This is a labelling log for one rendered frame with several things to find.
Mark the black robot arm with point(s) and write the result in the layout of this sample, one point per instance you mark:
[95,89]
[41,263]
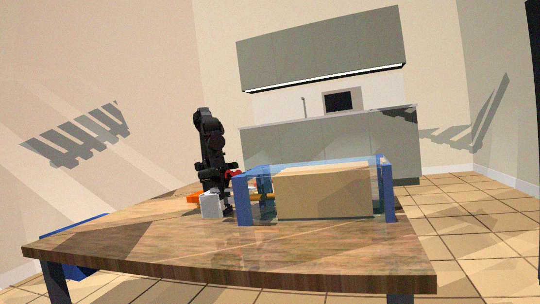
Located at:
[211,140]

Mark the clear panelled enclosure with blue frame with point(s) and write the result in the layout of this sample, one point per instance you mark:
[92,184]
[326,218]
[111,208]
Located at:
[347,189]

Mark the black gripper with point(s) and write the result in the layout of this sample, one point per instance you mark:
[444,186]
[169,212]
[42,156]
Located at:
[217,169]

